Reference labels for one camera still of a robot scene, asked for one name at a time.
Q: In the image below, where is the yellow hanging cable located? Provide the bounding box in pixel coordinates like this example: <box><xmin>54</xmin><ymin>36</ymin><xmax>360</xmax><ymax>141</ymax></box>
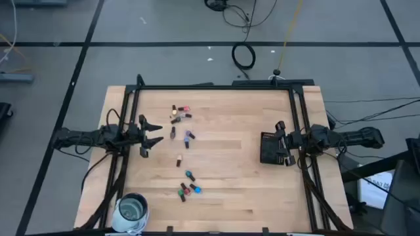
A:
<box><xmin>278</xmin><ymin>0</ymin><xmax>305</xmax><ymax>71</ymax></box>

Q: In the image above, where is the orange floor cable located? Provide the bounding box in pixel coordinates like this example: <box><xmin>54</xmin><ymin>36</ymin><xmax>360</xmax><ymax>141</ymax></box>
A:
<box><xmin>0</xmin><ymin>32</ymin><xmax>33</xmax><ymax>73</ymax></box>

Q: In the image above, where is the white floor cable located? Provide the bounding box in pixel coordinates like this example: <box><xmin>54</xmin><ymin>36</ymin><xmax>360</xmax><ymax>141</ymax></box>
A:
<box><xmin>0</xmin><ymin>0</ymin><xmax>18</xmax><ymax>64</ymax></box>

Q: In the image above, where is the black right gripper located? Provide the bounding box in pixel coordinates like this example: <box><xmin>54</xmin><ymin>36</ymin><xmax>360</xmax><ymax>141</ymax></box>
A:
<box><xmin>270</xmin><ymin>120</ymin><xmax>306</xmax><ymax>167</ymax></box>

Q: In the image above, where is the coiled black cable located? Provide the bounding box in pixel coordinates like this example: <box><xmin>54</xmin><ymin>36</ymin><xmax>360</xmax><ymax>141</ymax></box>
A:
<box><xmin>231</xmin><ymin>42</ymin><xmax>257</xmax><ymax>71</ymax></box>

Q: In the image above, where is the black metal beam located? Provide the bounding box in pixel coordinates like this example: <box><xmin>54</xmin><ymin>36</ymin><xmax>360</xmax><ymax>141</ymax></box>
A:
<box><xmin>341</xmin><ymin>149</ymin><xmax>411</xmax><ymax>184</ymax></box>

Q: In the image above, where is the black aluminium table frame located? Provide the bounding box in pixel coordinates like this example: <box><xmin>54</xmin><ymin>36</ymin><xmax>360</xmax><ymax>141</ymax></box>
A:
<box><xmin>73</xmin><ymin>73</ymin><xmax>354</xmax><ymax>232</ymax></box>

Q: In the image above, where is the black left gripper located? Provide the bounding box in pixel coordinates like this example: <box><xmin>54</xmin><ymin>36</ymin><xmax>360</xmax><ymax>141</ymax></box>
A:
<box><xmin>126</xmin><ymin>114</ymin><xmax>164</xmax><ymax>159</ymax></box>

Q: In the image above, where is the tangled black floor cable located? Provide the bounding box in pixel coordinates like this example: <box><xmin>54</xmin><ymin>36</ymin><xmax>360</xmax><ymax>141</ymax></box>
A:
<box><xmin>204</xmin><ymin>0</ymin><xmax>278</xmax><ymax>33</ymax></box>

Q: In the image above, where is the black caster foot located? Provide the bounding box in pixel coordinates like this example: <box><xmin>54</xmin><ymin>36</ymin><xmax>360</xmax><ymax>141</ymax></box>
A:
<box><xmin>346</xmin><ymin>193</ymin><xmax>369</xmax><ymax>216</ymax></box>

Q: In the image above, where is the thin black floor cable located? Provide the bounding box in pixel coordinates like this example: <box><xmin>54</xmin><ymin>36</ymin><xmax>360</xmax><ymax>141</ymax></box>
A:
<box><xmin>334</xmin><ymin>99</ymin><xmax>420</xmax><ymax>129</ymax></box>
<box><xmin>324</xmin><ymin>96</ymin><xmax>420</xmax><ymax>104</ymax></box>

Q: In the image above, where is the grey cylindrical cup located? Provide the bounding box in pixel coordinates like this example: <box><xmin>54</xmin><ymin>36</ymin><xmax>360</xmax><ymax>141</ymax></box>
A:
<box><xmin>111</xmin><ymin>192</ymin><xmax>150</xmax><ymax>235</ymax></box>

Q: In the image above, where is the black plastic slotted basket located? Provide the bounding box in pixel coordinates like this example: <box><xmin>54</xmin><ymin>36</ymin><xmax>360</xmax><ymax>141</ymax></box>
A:
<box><xmin>260</xmin><ymin>131</ymin><xmax>289</xmax><ymax>165</ymax></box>

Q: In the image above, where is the black floor object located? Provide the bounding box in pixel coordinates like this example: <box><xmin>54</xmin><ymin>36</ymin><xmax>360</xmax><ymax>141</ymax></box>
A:
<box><xmin>0</xmin><ymin>102</ymin><xmax>14</xmax><ymax>119</ymax></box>

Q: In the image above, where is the white cardboard box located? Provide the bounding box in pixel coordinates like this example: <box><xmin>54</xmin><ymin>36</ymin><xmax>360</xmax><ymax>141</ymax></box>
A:
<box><xmin>358</xmin><ymin>170</ymin><xmax>394</xmax><ymax>210</ymax></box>

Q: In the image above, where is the grey floor bar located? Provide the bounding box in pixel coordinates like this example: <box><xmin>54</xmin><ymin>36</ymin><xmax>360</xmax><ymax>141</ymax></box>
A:
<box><xmin>0</xmin><ymin>73</ymin><xmax>35</xmax><ymax>83</ymax></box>

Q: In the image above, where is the black hanging cable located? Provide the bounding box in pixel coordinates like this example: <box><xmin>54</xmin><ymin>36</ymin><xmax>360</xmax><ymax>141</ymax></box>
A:
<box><xmin>242</xmin><ymin>0</ymin><xmax>258</xmax><ymax>43</ymax></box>

